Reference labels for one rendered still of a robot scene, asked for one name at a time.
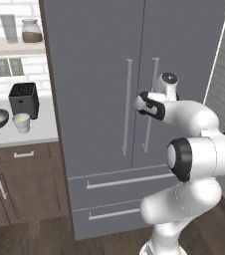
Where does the grey fridge door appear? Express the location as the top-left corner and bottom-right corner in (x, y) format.
(131, 0), (225, 169)
(42, 0), (146, 179)

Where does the grey fridge drawer front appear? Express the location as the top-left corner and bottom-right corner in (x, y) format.
(67, 163), (181, 212)
(71, 198), (153, 241)

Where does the white glass of lemonade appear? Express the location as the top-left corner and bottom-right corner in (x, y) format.
(11, 112), (32, 134)

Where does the tall frosted glass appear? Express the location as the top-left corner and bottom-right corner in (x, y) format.
(0, 13), (20, 45)

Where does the brown wooden drawer front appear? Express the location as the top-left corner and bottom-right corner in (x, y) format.
(0, 141), (61, 168)

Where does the black toaster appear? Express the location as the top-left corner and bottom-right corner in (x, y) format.
(7, 82), (41, 121)

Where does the glass jar with brown contents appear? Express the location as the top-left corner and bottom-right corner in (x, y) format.
(21, 18), (45, 44)

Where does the long silver fridge door handle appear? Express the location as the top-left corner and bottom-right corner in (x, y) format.
(121, 58), (134, 157)
(141, 57), (160, 154)

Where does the silver fridge drawer handle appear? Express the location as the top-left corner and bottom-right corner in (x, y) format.
(86, 171), (176, 190)
(88, 207), (142, 221)

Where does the grey wall socket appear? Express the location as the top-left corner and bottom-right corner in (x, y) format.
(8, 57), (26, 77)
(0, 58), (12, 78)

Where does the silver cupboard door handle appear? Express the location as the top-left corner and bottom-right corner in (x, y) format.
(0, 171), (8, 201)

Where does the white wall shelf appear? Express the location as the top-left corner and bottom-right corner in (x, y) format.
(0, 37), (48, 57)

